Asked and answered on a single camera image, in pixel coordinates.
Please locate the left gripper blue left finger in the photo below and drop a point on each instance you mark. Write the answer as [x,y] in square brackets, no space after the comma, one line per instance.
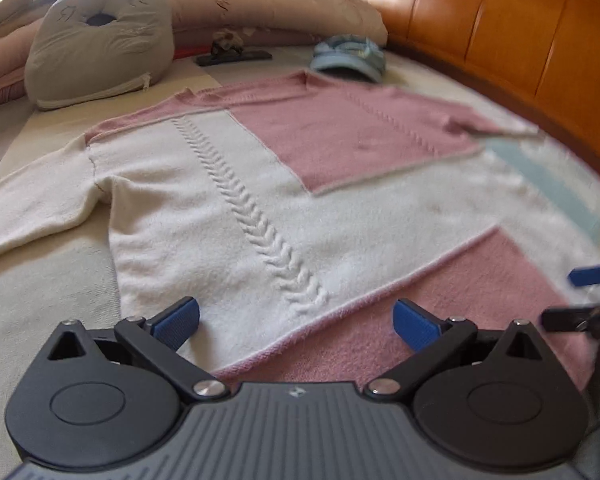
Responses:
[154,344]

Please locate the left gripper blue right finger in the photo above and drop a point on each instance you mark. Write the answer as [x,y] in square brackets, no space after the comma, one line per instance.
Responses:
[435,344]

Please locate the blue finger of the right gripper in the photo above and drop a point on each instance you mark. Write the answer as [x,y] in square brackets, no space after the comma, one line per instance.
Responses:
[584,277]
[570,320]

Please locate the pink and white sweater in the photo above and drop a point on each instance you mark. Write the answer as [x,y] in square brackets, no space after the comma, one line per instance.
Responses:
[279,202]

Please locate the wooden headboard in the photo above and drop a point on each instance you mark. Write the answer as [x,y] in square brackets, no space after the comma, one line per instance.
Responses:
[539,58]

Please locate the blue baseball cap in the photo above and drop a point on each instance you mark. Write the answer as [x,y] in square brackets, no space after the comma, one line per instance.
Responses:
[354,56]

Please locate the red object under quilt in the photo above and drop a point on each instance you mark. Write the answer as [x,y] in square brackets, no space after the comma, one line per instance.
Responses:
[188,52]

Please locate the grey cat face cushion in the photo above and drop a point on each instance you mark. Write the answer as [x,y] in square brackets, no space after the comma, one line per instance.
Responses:
[87,50]

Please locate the black phone with flower holder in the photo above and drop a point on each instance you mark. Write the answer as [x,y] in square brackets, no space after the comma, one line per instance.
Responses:
[228,47]

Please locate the pink floral folded quilt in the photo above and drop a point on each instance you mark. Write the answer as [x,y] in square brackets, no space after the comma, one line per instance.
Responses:
[259,22]

